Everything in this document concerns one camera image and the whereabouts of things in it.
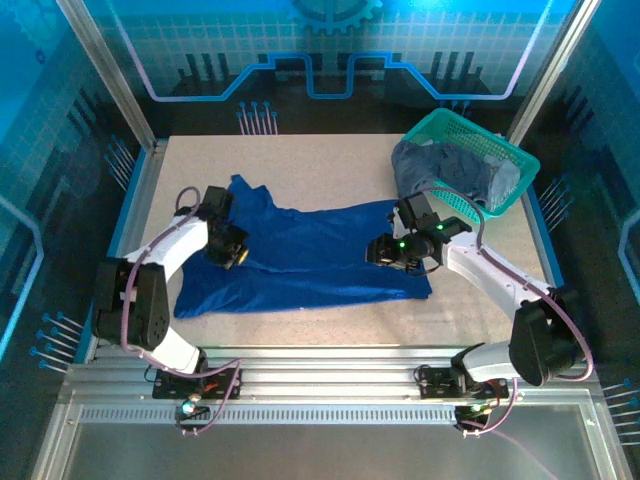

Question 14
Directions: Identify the royal blue t-shirt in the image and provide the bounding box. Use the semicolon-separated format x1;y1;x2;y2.
173;173;434;320

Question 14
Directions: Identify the slate grey t-shirt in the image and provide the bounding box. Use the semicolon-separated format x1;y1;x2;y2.
390;141;497;206

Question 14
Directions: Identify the light grey t-shirt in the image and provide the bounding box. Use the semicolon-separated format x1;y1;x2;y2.
483;154;522;211

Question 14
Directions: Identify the blue table side edge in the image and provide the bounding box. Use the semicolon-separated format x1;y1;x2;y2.
522;189;592;364

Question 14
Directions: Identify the teal plastic basket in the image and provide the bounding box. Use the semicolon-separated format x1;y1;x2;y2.
403;107;542;221

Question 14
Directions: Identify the small black controller board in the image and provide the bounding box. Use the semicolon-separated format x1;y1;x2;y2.
453;402;494;432
174;397;211;427

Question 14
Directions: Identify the grey metal lower platform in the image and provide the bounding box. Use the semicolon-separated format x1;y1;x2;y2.
29;394;632;480

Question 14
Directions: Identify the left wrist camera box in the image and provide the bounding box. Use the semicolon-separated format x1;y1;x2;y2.
201;185;235;221

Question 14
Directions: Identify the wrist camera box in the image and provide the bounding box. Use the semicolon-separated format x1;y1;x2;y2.
201;185;235;221
394;192;432;231

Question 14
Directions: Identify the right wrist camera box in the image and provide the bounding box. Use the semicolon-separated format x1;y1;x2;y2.
394;192;432;231

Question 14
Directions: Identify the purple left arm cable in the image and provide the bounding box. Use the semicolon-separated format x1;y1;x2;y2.
119;185;244;437

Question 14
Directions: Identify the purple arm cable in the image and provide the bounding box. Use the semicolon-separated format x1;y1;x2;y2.
119;185;244;437
422;185;595;437

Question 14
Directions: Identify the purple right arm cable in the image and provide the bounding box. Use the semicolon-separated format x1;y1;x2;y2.
422;185;595;437

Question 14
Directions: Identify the aluminium table side rail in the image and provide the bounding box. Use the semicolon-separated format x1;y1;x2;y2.
83;139;169;362

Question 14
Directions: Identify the aluminium mounting rail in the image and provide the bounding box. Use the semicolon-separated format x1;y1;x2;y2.
59;344;601;404

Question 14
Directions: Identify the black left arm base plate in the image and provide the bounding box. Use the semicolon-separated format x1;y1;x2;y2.
152;367;244;401

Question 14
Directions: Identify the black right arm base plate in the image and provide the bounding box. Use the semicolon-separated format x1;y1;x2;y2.
414;364;511;401

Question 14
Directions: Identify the slotted aluminium cable duct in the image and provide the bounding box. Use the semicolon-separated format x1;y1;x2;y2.
79;407;591;426

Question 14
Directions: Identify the aluminium frame post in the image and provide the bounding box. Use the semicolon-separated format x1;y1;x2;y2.
507;0;601;146
55;0;159;151

